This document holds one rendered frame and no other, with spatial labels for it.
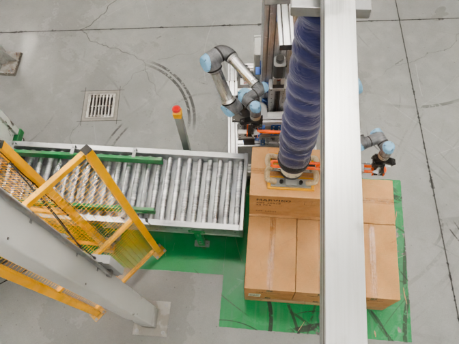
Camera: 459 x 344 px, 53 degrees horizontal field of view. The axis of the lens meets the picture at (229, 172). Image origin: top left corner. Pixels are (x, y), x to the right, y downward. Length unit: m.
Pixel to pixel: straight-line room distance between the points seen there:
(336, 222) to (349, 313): 0.23
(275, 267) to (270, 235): 0.26
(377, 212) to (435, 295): 0.98
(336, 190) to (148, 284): 3.27
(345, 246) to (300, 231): 2.64
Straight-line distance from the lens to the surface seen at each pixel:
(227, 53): 3.35
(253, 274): 3.76
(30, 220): 1.86
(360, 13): 1.91
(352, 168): 1.32
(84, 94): 5.39
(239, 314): 4.25
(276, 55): 3.43
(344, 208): 1.27
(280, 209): 3.62
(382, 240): 3.97
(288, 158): 3.04
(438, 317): 4.55
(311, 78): 2.27
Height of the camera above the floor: 4.22
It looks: 66 degrees down
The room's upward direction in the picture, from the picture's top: 6 degrees counter-clockwise
